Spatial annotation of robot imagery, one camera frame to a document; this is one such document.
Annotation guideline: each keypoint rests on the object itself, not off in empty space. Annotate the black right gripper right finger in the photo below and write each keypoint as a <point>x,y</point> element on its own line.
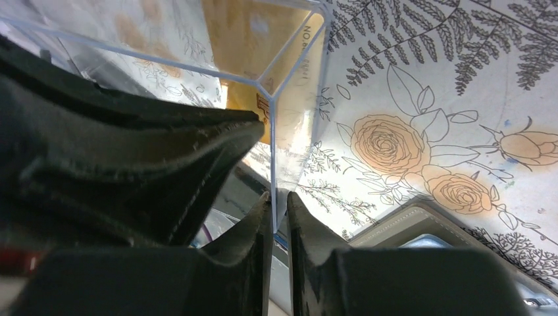
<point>329,277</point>

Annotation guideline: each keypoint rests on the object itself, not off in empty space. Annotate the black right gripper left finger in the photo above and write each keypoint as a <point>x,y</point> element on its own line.
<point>228,276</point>

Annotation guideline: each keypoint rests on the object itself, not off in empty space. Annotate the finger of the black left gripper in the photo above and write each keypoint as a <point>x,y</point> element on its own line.
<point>77,157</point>

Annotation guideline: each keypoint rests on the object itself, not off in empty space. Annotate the grey leather card holder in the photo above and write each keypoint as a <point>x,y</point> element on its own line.
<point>534,267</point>

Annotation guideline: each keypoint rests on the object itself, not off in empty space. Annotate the clear plastic tray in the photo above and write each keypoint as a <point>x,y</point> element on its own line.
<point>159,49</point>

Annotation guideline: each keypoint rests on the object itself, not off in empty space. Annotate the floral tablecloth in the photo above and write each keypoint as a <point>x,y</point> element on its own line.
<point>449,102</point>

